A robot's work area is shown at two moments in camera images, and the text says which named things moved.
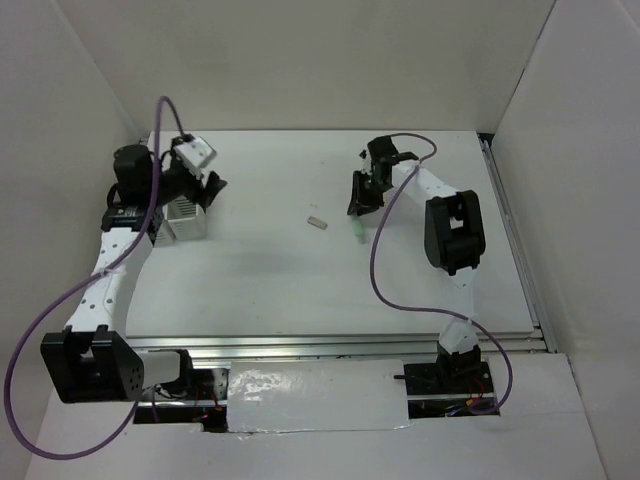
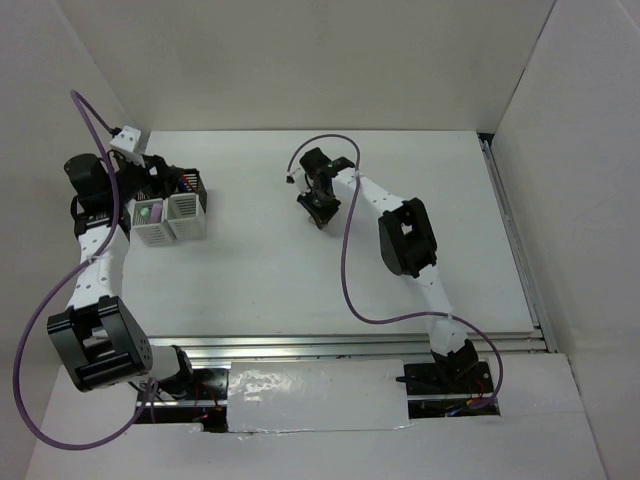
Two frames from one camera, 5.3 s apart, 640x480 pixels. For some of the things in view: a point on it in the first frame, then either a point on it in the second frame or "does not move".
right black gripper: (360, 201) -> (321, 217)
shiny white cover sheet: (316, 395) does not move
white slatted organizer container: (182, 220) does not move
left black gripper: (203, 196) -> (164, 185)
